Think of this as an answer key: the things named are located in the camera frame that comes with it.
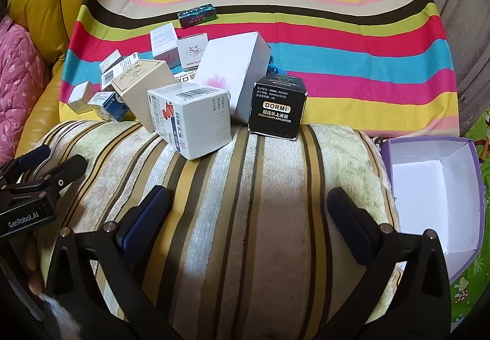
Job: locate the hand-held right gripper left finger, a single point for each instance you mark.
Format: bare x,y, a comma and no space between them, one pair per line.
151,217

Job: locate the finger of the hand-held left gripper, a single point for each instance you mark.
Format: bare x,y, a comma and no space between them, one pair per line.
67,171
32,158

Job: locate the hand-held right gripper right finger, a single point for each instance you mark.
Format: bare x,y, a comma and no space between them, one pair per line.
350,221

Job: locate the purple cardboard box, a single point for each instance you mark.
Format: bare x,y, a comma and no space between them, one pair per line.
428,187

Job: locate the long white box with barcode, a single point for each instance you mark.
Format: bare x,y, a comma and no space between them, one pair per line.
129,62

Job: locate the small teal box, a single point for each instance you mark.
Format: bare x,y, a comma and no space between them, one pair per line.
197,17

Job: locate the person's left hand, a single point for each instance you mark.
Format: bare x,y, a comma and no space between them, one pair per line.
32,267

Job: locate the small shiny white box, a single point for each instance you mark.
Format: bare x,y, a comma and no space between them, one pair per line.
81,97

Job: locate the small blue and white box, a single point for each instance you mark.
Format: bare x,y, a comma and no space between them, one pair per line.
109,106

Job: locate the pink quilted cushion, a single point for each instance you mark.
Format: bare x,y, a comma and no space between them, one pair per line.
19,75

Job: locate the white box red print barcode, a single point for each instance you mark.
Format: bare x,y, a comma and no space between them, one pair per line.
191,121

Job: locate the beige cardboard box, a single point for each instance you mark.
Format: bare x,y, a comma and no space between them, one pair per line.
141,95

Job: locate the small plain white box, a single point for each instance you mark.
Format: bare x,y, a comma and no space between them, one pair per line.
110,61

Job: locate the black box with white print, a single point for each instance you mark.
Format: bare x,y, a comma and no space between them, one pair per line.
273,114

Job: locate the flat white box black print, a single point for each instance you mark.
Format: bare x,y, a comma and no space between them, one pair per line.
185,76

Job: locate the white box with grey text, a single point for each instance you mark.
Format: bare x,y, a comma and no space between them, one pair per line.
164,39

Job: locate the blue block with hole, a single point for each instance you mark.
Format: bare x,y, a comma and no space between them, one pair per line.
274,68

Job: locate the white box with red mark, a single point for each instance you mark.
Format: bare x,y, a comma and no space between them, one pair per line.
191,51

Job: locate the large white box pink flower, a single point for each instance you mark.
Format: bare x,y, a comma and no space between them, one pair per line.
229,64

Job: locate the colourful striped cloth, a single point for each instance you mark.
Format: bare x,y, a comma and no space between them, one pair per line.
325,37

